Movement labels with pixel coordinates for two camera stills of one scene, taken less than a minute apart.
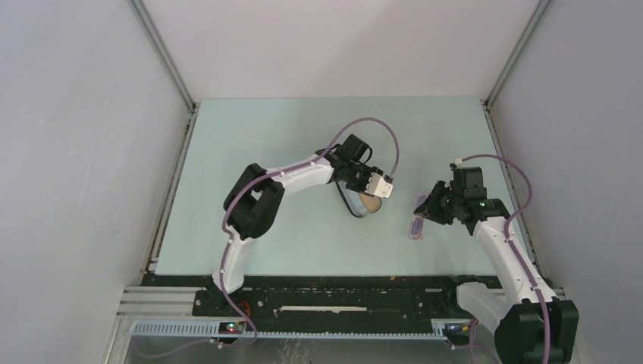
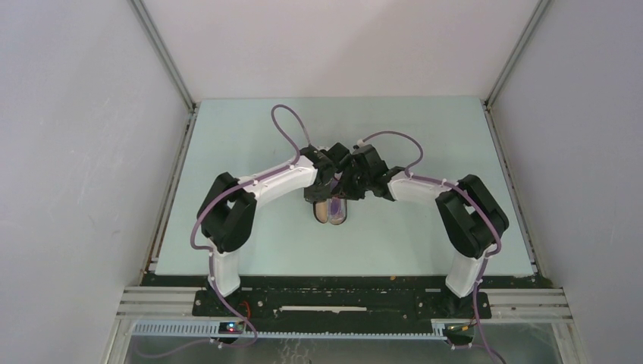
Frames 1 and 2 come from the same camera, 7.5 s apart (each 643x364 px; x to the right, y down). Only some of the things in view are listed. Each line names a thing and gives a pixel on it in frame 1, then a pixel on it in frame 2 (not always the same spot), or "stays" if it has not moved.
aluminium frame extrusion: x=151 y=303 stays
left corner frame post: x=171 y=65 stays
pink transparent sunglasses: x=415 y=228 → x=337 y=208
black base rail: x=323 y=297 stays
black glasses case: x=373 y=203 → x=321 y=211
